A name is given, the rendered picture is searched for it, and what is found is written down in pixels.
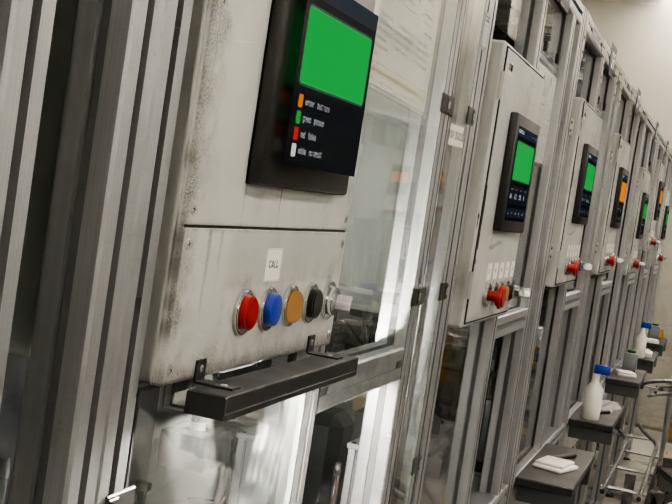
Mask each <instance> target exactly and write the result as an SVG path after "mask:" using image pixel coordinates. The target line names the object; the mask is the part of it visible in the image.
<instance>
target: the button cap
mask: <svg viewBox="0 0 672 504"><path fill-rule="evenodd" d="M281 312H282V297H281V295H280V294H277V293H272V294H271V295H270V296H269V298H268V300H267V303H266V307H265V313H264V319H265V324H266V325H267V326H272V327H273V326H276V325H277V323H278V321H279V319H280V316H281Z"/></svg>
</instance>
